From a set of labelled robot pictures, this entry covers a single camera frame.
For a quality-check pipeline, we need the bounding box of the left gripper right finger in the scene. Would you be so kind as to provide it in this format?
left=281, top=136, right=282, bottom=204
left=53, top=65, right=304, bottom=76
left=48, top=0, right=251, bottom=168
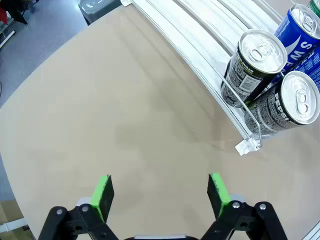
left=199, top=172, right=288, bottom=240

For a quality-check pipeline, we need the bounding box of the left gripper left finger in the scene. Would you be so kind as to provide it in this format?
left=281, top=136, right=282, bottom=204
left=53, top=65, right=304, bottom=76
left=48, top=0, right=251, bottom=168
left=37, top=174, right=120, bottom=240

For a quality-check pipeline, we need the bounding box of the white can dispenser rack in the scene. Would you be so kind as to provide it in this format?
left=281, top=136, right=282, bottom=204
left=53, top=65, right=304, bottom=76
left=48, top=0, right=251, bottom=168
left=119, top=0, right=301, bottom=156

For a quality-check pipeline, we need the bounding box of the green beverage can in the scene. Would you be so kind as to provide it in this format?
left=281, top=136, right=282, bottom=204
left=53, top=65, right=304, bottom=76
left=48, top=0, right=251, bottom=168
left=306, top=0, right=320, bottom=16

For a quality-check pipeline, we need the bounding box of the cardboard box by robot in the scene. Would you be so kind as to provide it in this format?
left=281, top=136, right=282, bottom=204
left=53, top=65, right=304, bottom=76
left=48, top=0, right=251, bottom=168
left=0, top=199, right=35, bottom=240

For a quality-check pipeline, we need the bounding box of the white metal floor bar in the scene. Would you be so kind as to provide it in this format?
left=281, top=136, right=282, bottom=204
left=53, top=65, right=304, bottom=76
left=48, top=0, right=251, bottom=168
left=0, top=218, right=27, bottom=233

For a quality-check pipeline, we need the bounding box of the black Pepsi can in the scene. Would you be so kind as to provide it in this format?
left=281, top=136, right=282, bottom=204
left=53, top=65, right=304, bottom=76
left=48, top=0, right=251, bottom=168
left=243, top=70, right=320, bottom=137
left=219, top=28, right=288, bottom=109

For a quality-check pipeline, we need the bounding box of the blue Pocari Sweat can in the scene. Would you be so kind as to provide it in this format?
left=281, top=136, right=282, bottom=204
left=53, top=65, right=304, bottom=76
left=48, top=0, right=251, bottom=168
left=273, top=3, right=320, bottom=63
left=269, top=46, right=320, bottom=92

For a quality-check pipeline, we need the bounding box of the white clothes rack stand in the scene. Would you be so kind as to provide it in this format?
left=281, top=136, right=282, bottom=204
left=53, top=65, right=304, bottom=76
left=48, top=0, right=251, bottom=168
left=0, top=29, right=16, bottom=48

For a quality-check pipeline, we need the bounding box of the black jacket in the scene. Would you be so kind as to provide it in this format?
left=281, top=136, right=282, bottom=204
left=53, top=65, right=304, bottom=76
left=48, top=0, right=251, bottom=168
left=4, top=0, right=41, bottom=26

